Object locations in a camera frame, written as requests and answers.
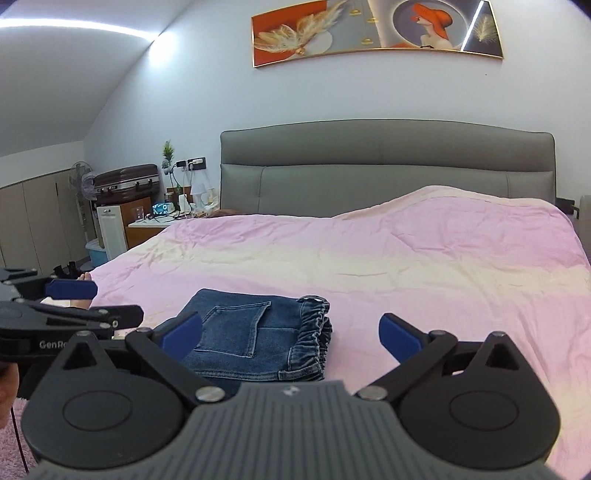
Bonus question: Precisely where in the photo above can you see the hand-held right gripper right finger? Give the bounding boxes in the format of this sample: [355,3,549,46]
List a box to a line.
[357,312,528,402]

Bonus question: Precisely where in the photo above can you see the blue denim pants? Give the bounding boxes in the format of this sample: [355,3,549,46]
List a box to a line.
[177,288,334,385]

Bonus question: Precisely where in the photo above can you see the person's left hand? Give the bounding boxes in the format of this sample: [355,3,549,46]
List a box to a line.
[0,368,21,422]

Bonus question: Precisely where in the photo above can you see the green potted plant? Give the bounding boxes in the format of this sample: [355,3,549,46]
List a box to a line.
[160,139,180,191]

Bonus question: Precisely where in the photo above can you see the pink blanket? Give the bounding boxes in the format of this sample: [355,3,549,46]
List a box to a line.
[89,185,591,467]

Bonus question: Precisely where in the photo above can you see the wooden nightstand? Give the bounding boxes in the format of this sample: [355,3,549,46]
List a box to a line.
[121,196,186,251]

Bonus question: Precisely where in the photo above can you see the standing fan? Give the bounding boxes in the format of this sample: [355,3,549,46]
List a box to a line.
[52,160,98,278]

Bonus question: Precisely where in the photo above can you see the black cable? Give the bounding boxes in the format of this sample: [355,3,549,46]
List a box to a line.
[8,405,30,477]

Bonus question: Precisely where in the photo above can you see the white floor appliance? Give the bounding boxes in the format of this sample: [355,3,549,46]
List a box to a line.
[95,204,129,260]

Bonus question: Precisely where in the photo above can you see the framed wall painting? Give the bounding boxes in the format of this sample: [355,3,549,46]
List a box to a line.
[250,0,505,70]

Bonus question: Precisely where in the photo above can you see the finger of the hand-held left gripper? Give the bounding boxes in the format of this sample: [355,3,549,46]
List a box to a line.
[0,267,99,302]
[17,302,145,330]

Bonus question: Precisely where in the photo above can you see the ceiling light strip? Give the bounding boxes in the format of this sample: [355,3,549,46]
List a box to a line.
[0,13,160,43]

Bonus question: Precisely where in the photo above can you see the pink fluffy rug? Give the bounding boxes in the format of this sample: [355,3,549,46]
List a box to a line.
[0,397,40,480]

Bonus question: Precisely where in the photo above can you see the beige built-in wardrobe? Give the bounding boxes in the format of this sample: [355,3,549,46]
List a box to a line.
[0,168,89,278]

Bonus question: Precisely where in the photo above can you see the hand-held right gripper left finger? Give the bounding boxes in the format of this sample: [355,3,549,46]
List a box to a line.
[59,311,228,408]

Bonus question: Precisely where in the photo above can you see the brown suitcase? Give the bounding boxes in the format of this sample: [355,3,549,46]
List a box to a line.
[93,163,162,202]

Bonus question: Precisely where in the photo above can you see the white table lamp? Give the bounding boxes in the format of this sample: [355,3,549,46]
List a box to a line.
[189,181,211,209]

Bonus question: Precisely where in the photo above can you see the grey upholstered headboard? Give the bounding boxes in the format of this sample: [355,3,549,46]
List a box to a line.
[219,119,557,219]

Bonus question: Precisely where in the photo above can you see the blue plastic basin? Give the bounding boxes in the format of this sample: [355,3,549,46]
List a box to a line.
[85,238,110,269]

